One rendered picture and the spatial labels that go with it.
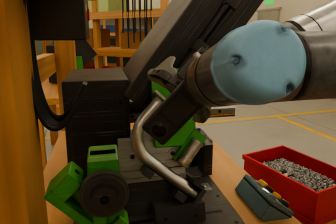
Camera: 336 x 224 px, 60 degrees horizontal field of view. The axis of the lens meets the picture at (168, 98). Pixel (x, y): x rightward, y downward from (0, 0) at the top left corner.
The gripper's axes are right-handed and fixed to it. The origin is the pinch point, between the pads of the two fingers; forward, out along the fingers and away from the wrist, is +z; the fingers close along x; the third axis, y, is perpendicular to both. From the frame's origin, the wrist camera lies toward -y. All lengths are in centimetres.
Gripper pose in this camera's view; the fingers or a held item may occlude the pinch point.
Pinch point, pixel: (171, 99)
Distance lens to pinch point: 59.3
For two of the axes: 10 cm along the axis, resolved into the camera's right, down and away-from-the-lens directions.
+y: 6.5, -7.4, 1.7
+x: -7.3, -6.7, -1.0
